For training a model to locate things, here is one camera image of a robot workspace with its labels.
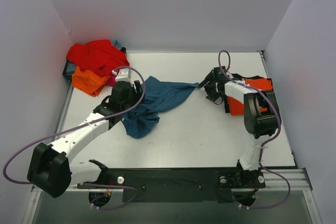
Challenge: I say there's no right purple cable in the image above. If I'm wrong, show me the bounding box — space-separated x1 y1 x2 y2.
218 49 291 210

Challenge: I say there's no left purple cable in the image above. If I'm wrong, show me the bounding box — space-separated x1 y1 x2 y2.
2 66 145 211

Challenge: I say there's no folded black t shirt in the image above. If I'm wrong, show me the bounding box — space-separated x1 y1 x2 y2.
224 73 273 115

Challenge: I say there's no orange crumpled t shirt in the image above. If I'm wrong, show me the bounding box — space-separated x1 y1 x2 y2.
71 67 111 97

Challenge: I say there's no teal blue t shirt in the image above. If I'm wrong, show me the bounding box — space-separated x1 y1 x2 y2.
122 76 199 139

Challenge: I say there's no light blue t shirt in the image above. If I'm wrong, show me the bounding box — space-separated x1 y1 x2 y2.
111 40 123 50

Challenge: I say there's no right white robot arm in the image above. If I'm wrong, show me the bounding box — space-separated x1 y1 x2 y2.
198 67 281 187

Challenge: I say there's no folded orange t shirt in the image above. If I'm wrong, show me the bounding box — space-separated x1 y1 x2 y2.
225 81 263 111

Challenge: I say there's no red t shirt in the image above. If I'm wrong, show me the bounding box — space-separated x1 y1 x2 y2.
66 39 130 77

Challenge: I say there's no purple cable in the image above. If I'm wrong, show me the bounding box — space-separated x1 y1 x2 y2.
218 49 291 210
2 66 145 211

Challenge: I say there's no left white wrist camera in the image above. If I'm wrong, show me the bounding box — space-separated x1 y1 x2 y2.
112 68 131 82

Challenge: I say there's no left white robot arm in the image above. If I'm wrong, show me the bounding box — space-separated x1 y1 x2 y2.
27 81 144 198

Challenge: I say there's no pink t shirt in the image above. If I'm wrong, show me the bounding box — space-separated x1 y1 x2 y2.
106 75 116 87

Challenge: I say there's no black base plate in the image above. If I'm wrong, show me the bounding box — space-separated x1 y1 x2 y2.
81 167 266 203

